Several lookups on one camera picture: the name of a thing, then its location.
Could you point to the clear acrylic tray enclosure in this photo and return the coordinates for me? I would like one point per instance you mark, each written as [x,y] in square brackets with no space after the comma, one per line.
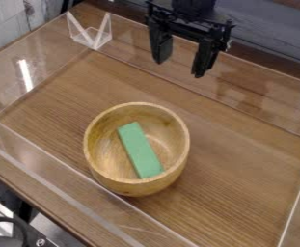
[236,197]

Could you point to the brown wooden bowl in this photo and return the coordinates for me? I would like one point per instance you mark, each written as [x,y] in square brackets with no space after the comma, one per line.
[168,136]

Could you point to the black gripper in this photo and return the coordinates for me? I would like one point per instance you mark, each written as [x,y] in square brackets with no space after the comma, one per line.
[193,20]

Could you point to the green rectangular block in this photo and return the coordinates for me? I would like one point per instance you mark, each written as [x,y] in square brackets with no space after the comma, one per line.
[141,155]

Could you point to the black metal bracket with bolt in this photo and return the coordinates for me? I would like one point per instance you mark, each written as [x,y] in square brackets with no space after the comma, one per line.
[28,236]

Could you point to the clear acrylic corner bracket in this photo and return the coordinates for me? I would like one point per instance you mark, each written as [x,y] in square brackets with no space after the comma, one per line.
[93,38]

